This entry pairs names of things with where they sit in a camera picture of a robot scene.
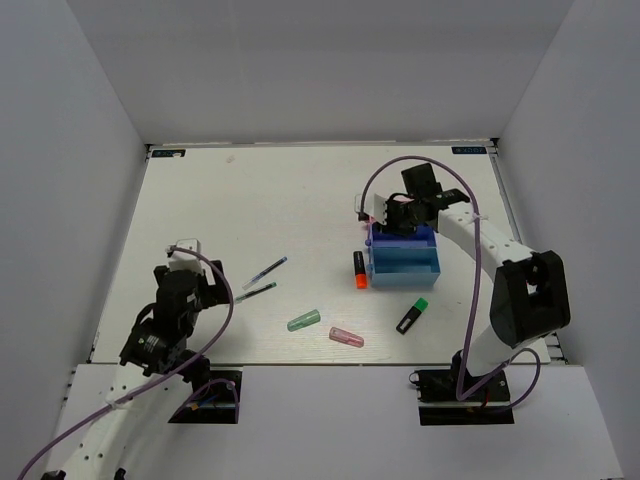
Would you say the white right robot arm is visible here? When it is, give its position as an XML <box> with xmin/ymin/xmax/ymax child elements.
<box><xmin>382</xmin><ymin>158</ymin><xmax>571</xmax><ymax>400</ymax></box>

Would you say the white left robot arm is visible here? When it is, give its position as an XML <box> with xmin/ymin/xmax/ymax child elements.
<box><xmin>42</xmin><ymin>248</ymin><xmax>234</xmax><ymax>479</ymax></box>

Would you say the blue ink refill pen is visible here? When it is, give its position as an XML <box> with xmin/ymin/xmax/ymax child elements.
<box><xmin>242</xmin><ymin>256</ymin><xmax>288</xmax><ymax>290</ymax></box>

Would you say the purple-blue plastic bin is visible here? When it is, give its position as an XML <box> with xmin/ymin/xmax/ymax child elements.
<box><xmin>365</xmin><ymin>223</ymin><xmax>437</xmax><ymax>249</ymax></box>

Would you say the green ink refill pen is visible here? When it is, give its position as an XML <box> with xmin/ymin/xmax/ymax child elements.
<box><xmin>234</xmin><ymin>282</ymin><xmax>277</xmax><ymax>303</ymax></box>

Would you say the light blue plastic bin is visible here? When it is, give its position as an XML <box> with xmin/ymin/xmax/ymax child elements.
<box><xmin>367</xmin><ymin>247</ymin><xmax>441</xmax><ymax>288</ymax></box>

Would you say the orange cap black highlighter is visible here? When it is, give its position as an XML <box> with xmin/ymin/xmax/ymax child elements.
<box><xmin>353</xmin><ymin>251</ymin><xmax>368</xmax><ymax>289</ymax></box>

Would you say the right corner label sticker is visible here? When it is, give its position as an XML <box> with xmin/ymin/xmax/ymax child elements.
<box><xmin>451</xmin><ymin>146</ymin><xmax>487</xmax><ymax>155</ymax></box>

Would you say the corner label sticker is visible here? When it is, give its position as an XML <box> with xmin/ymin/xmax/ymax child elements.
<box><xmin>451</xmin><ymin>146</ymin><xmax>487</xmax><ymax>155</ymax></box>
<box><xmin>151</xmin><ymin>149</ymin><xmax>186</xmax><ymax>158</ymax></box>

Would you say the green cap black highlighter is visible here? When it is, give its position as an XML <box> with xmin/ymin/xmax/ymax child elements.
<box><xmin>396</xmin><ymin>297</ymin><xmax>429</xmax><ymax>335</ymax></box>

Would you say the pink translucent eraser case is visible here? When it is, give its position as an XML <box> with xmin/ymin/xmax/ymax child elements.
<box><xmin>328</xmin><ymin>327</ymin><xmax>364</xmax><ymax>348</ymax></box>

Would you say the left corner label sticker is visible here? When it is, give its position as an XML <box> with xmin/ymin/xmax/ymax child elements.
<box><xmin>151</xmin><ymin>149</ymin><xmax>186</xmax><ymax>158</ymax></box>

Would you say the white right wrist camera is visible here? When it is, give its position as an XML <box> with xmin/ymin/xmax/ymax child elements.
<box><xmin>354</xmin><ymin>194</ymin><xmax>387</xmax><ymax>225</ymax></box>

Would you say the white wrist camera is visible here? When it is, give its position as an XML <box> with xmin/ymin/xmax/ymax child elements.
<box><xmin>354</xmin><ymin>194</ymin><xmax>387</xmax><ymax>225</ymax></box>
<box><xmin>166</xmin><ymin>238</ymin><xmax>204</xmax><ymax>274</ymax></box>

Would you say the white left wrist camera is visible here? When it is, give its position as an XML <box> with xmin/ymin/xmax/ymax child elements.
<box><xmin>166</xmin><ymin>238</ymin><xmax>204</xmax><ymax>274</ymax></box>

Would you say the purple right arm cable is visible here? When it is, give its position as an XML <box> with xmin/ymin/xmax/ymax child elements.
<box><xmin>357</xmin><ymin>155</ymin><xmax>542</xmax><ymax>402</ymax></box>

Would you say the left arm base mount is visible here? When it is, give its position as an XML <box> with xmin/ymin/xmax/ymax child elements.
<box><xmin>169</xmin><ymin>367</ymin><xmax>243</xmax><ymax>425</ymax></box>

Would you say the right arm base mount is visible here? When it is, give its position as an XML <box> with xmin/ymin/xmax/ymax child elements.
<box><xmin>409</xmin><ymin>369</ymin><xmax>515</xmax><ymax>426</ymax></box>

